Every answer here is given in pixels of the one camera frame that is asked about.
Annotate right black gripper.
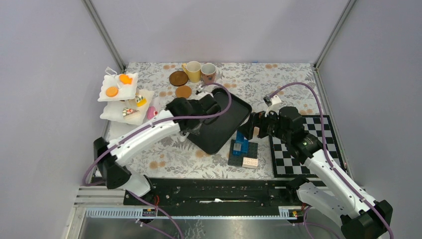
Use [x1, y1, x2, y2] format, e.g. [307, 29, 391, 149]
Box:
[237, 107, 290, 142]

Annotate black serving tray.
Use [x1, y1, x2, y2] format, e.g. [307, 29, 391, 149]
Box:
[187, 94, 252, 155]

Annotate light brown round coaster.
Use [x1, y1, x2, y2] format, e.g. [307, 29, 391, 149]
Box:
[175, 85, 192, 99]

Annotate pink patterned mug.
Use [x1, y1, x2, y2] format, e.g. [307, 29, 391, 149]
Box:
[201, 63, 216, 85]

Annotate yellow mug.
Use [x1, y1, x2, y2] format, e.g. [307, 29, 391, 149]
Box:
[182, 61, 201, 83]

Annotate dark brown round coaster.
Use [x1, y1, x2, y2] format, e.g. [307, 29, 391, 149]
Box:
[169, 71, 189, 87]

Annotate pink square cake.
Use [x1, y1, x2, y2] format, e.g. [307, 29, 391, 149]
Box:
[146, 106, 158, 120]

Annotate yellow cake slice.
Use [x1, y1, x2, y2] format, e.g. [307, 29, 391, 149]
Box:
[135, 94, 147, 107]

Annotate white strawberry cake slice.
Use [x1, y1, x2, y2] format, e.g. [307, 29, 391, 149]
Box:
[122, 108, 140, 120]

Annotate orange fish biscuit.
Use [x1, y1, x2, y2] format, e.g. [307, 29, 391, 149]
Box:
[119, 74, 133, 85]

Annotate orange round biscuit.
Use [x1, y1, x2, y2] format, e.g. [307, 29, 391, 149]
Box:
[105, 87, 119, 98]

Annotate silver tongs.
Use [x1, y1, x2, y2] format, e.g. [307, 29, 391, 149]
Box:
[179, 131, 189, 142]

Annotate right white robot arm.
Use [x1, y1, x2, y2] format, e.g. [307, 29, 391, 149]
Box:
[238, 107, 393, 239]

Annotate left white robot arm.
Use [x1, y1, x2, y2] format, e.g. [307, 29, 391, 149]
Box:
[93, 93, 222, 205]

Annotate black white checkerboard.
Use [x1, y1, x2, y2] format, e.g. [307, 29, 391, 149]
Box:
[269, 115, 347, 178]

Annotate blue lego block stack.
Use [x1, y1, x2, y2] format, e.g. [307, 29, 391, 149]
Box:
[232, 131, 249, 156]

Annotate beige lego brick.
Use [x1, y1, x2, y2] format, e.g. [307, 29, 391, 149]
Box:
[241, 157, 258, 169]

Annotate black lego baseplate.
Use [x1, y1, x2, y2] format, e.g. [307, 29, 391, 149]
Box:
[227, 139, 258, 167]

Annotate white tiered dessert stand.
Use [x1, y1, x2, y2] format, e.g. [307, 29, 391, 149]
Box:
[98, 67, 155, 126]

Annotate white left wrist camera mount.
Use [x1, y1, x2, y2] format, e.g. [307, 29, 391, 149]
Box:
[193, 91, 213, 100]

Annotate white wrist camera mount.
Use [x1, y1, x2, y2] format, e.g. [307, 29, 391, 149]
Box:
[193, 91, 213, 100]
[263, 95, 281, 110]

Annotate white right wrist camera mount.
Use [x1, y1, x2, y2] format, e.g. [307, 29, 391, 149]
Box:
[263, 95, 281, 110]

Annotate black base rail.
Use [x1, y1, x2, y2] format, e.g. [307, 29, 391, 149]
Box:
[142, 178, 303, 217]

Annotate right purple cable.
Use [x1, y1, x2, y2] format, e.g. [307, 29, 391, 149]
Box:
[268, 82, 395, 239]

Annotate purple cable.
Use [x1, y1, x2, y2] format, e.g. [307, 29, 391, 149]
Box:
[268, 82, 395, 239]
[82, 82, 233, 187]

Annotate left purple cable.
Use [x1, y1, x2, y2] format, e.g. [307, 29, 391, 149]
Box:
[82, 82, 233, 187]

